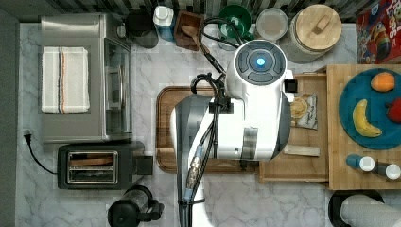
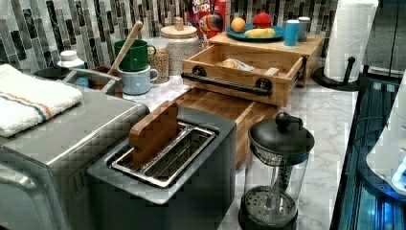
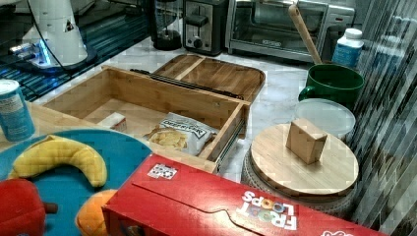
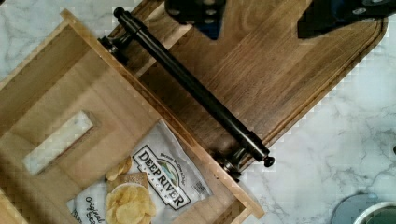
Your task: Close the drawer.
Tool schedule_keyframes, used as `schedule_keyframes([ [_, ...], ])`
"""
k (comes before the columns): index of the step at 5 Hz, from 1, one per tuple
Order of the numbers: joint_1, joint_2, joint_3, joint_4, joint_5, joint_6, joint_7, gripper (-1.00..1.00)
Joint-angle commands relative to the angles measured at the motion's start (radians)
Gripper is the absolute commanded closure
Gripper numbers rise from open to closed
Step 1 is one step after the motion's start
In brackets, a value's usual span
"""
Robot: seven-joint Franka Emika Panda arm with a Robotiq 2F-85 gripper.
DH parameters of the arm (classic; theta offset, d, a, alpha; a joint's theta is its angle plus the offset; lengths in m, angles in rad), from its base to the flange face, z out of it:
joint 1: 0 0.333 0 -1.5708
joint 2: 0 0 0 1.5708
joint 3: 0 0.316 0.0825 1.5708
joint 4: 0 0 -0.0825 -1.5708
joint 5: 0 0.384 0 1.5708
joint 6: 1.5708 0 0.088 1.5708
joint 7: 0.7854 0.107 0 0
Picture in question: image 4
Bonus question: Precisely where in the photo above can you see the green mug with blue saucer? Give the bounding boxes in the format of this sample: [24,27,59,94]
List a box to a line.
[331,193,396,224]

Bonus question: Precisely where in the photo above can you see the wooden drawer with black handle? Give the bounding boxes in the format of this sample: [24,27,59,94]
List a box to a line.
[1,10,264,224]

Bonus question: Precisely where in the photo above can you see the white potato chips bag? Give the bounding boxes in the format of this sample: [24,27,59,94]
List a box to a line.
[67,121,212,224]

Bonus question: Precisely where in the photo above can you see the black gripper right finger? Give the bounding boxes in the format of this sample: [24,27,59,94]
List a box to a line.
[297,0,396,39]

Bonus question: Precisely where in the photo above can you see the dark wooden cutting board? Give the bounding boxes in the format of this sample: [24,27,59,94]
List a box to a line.
[107,0,389,172]

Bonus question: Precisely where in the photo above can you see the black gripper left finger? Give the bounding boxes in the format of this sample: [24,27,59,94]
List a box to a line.
[164,0,226,40]

